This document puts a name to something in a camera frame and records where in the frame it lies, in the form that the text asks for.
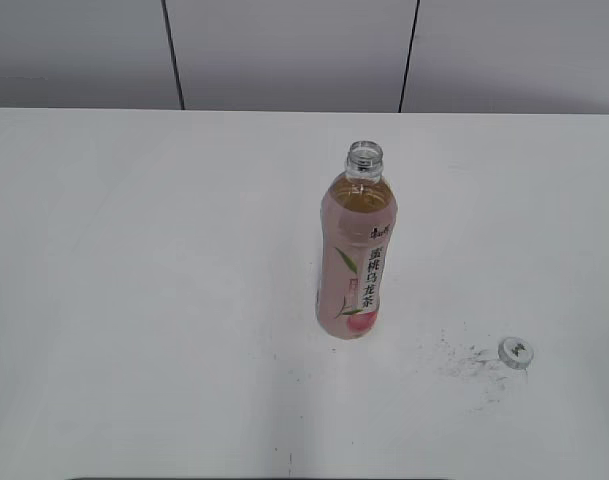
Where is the pink oolong tea bottle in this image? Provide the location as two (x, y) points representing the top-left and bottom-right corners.
(316, 140), (398, 340)

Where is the white bottle cap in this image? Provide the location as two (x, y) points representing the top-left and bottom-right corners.
(498, 337), (534, 370)

